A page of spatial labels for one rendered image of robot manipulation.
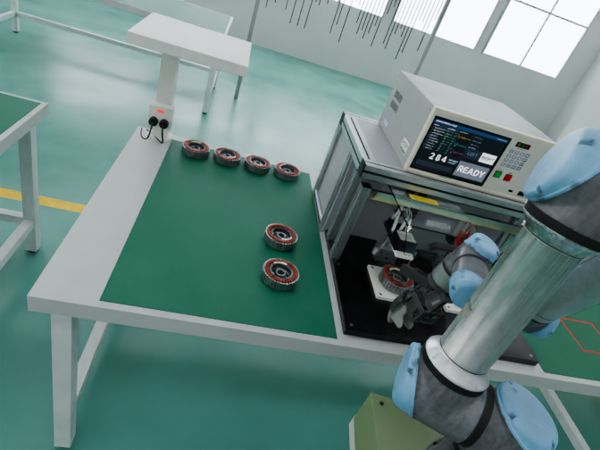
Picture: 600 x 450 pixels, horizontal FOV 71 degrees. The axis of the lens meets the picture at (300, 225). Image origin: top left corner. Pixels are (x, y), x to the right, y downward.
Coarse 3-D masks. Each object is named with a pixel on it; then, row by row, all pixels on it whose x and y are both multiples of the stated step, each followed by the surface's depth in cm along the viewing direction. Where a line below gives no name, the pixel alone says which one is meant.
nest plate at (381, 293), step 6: (372, 270) 139; (378, 270) 140; (372, 276) 136; (378, 276) 137; (390, 276) 139; (372, 282) 134; (378, 282) 134; (378, 288) 132; (384, 288) 133; (378, 294) 130; (384, 294) 130; (390, 294) 131; (396, 294) 132; (390, 300) 130
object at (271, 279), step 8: (264, 264) 124; (272, 264) 126; (280, 264) 127; (288, 264) 127; (264, 272) 121; (272, 272) 123; (280, 272) 126; (288, 272) 127; (296, 272) 125; (264, 280) 122; (272, 280) 120; (280, 280) 120; (288, 280) 121; (296, 280) 123; (280, 288) 121; (288, 288) 122
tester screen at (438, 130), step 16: (432, 128) 120; (448, 128) 120; (464, 128) 121; (432, 144) 123; (448, 144) 123; (464, 144) 124; (480, 144) 124; (496, 144) 124; (416, 160) 126; (448, 160) 126; (464, 160) 127
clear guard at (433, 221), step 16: (400, 192) 126; (416, 192) 130; (400, 208) 117; (416, 208) 120; (432, 208) 124; (448, 208) 127; (416, 224) 112; (432, 224) 115; (448, 224) 118; (464, 224) 122; (416, 240) 111; (432, 240) 112; (448, 240) 113; (416, 256) 110; (432, 256) 111
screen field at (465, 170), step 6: (462, 162) 127; (468, 162) 127; (456, 168) 128; (462, 168) 128; (468, 168) 128; (474, 168) 128; (480, 168) 128; (486, 168) 129; (456, 174) 129; (462, 174) 129; (468, 174) 130; (474, 174) 130; (480, 174) 130; (486, 174) 130; (480, 180) 131
